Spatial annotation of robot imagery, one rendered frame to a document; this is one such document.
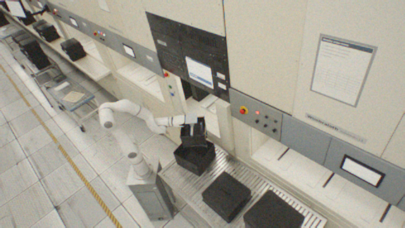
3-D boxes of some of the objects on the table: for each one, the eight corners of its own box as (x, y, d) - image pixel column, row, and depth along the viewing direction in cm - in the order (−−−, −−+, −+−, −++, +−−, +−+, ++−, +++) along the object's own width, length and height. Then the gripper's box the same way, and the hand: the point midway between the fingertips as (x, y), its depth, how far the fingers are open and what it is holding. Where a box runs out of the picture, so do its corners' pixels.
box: (243, 231, 188) (242, 215, 171) (268, 204, 200) (269, 188, 182) (275, 263, 171) (277, 249, 153) (301, 232, 182) (305, 216, 165)
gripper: (169, 125, 204) (192, 123, 202) (171, 111, 216) (193, 109, 214) (171, 132, 209) (193, 130, 207) (173, 118, 221) (194, 116, 219)
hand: (190, 120), depth 211 cm, fingers closed on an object, 3 cm apart
